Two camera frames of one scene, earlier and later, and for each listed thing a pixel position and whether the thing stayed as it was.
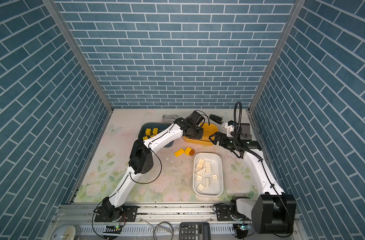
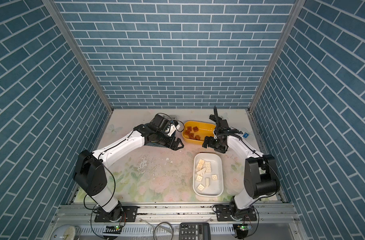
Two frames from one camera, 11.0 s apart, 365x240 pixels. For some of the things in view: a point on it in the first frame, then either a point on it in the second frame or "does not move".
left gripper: [200, 134] to [170, 144]
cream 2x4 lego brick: [200, 163] does not move
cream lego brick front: [200, 187] does not move
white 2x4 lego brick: [208, 166] does not move
